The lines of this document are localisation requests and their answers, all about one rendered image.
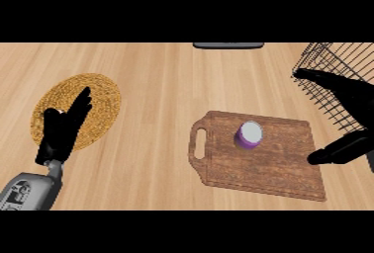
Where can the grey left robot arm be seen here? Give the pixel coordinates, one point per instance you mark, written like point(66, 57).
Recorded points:
point(34, 192)

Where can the round woven yellow placemat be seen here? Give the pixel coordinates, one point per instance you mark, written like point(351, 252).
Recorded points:
point(99, 108)

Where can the dark grey appliance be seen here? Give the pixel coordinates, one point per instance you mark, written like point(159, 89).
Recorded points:
point(227, 45)

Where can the brown wooden cutting board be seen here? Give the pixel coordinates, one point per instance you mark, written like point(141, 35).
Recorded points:
point(263, 161)

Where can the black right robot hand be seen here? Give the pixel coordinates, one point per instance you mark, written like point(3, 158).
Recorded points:
point(347, 99)

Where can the purple can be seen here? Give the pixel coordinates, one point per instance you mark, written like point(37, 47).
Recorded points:
point(248, 135)

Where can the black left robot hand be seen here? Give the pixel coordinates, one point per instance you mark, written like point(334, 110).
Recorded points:
point(60, 131)

